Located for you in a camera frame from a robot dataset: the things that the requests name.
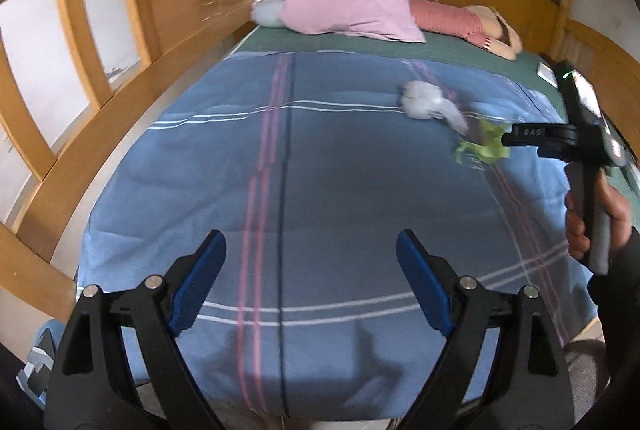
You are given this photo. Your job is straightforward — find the person's grey trousers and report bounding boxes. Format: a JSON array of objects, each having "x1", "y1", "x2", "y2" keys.
[{"x1": 565, "y1": 337, "x2": 608, "y2": 403}]

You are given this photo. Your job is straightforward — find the blue striped bedsheet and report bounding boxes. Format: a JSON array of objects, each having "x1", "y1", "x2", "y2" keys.
[{"x1": 75, "y1": 49, "x2": 601, "y2": 421}]

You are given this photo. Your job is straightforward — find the person's right forearm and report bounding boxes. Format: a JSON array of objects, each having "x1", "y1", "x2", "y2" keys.
[{"x1": 587, "y1": 227, "x2": 640, "y2": 406}]

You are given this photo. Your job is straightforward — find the light green wrapper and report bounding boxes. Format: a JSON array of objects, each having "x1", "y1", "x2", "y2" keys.
[{"x1": 452, "y1": 117, "x2": 511, "y2": 166}]

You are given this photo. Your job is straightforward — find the blue-grey round cushion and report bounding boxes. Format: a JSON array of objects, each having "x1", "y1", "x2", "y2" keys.
[{"x1": 251, "y1": 0, "x2": 288, "y2": 28}]

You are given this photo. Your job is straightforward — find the person's right hand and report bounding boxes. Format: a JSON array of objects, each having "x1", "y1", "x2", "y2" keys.
[{"x1": 564, "y1": 177, "x2": 635, "y2": 262}]

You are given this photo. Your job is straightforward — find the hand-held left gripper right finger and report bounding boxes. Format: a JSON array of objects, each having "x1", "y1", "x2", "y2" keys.
[{"x1": 395, "y1": 230, "x2": 576, "y2": 430}]

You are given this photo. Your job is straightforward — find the wooden bunk bed frame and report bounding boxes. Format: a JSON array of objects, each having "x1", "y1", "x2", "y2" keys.
[{"x1": 0, "y1": 0, "x2": 606, "y2": 426}]

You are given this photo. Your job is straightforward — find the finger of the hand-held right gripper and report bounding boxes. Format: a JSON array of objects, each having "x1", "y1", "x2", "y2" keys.
[{"x1": 501, "y1": 123, "x2": 581, "y2": 148}]

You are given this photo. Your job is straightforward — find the grey crumpled tissue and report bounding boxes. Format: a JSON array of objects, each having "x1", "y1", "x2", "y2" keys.
[{"x1": 397, "y1": 80, "x2": 470, "y2": 133}]

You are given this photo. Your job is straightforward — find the pink pillow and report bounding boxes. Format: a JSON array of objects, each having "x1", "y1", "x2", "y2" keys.
[{"x1": 279, "y1": 0, "x2": 427, "y2": 44}]

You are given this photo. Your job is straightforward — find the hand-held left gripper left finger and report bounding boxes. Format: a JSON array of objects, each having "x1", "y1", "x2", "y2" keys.
[{"x1": 44, "y1": 230, "x2": 228, "y2": 430}]

